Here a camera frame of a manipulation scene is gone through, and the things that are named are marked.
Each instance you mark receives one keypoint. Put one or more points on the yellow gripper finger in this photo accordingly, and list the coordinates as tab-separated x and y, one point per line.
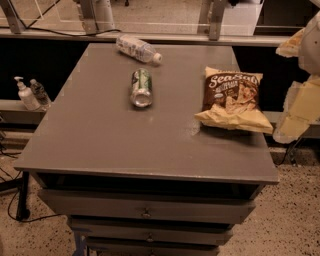
300	109
290	47

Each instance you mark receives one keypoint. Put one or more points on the green soda can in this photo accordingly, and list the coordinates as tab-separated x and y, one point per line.
141	88

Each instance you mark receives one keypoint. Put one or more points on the small clear bottle on shelf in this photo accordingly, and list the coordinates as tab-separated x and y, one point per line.
40	94

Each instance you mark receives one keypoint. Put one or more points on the clear plastic water bottle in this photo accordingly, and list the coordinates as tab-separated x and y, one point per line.
138	49

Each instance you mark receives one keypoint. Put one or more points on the white pump dispenser bottle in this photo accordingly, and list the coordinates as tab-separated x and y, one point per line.
26	95

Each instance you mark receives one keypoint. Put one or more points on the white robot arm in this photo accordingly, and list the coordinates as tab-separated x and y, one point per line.
309	49

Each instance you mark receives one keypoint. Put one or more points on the grey metal shelf rail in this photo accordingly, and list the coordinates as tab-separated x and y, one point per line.
179	39

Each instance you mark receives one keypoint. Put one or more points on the bottom grey drawer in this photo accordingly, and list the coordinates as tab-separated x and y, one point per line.
142	248

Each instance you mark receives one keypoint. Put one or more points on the grey drawer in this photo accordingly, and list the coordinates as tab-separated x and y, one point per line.
142	248
153	231
147	207

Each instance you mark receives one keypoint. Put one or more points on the top grey drawer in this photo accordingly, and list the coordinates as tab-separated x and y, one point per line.
147	207

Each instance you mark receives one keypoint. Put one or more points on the grey drawer cabinet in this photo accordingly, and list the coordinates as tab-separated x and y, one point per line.
93	138

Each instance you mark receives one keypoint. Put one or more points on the sea salt chips bag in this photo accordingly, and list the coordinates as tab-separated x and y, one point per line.
231	101

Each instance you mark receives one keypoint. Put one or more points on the middle grey drawer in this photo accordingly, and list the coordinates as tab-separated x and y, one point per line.
153	231

